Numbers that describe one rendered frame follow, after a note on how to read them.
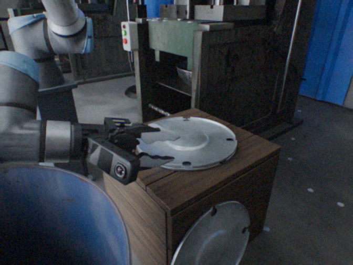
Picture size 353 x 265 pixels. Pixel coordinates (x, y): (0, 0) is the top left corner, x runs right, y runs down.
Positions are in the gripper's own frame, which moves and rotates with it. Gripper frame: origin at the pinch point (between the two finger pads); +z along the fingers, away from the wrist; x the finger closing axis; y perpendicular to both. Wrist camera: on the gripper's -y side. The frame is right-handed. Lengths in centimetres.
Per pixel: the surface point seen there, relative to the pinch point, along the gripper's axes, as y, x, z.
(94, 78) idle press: 221, 38, 15
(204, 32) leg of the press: 44, -25, 25
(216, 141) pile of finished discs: 10.6, 2.9, 19.2
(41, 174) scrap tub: -3.1, 3.4, -24.7
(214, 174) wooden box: -1.5, 5.8, 12.0
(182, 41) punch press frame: 64, -20, 27
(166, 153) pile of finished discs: 10.2, 6.8, 4.2
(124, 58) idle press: 232, 15, 45
